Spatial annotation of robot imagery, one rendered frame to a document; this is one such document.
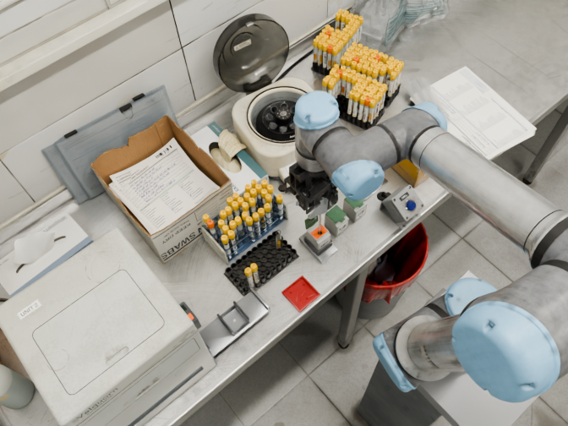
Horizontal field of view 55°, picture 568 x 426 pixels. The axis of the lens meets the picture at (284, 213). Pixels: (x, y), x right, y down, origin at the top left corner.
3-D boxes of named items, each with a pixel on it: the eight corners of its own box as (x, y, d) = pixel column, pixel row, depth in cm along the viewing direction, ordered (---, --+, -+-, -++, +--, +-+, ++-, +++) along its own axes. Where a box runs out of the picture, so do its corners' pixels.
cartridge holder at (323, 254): (321, 264, 137) (322, 258, 134) (298, 240, 141) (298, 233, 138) (337, 252, 139) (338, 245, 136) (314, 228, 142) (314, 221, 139)
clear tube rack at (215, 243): (227, 265, 138) (223, 253, 132) (204, 239, 142) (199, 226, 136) (288, 219, 144) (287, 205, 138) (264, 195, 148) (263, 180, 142)
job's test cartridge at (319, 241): (318, 253, 137) (319, 243, 132) (306, 241, 139) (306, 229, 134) (330, 245, 138) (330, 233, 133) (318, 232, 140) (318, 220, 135)
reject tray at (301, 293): (299, 313, 131) (299, 311, 130) (281, 292, 134) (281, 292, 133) (320, 295, 133) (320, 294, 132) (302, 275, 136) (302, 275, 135)
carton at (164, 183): (163, 266, 138) (149, 238, 125) (105, 194, 150) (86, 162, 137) (240, 210, 146) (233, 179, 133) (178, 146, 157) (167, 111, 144)
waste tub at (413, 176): (413, 189, 147) (420, 168, 139) (379, 158, 153) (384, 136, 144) (448, 164, 151) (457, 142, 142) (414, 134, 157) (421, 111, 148)
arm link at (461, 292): (504, 333, 112) (526, 310, 101) (452, 367, 109) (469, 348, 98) (466, 286, 118) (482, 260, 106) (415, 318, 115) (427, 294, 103)
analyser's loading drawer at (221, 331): (200, 369, 123) (196, 363, 118) (183, 347, 126) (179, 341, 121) (270, 312, 129) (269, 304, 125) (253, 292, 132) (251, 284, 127)
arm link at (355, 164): (407, 155, 87) (367, 110, 92) (348, 186, 84) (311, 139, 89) (400, 182, 94) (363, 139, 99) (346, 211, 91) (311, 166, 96)
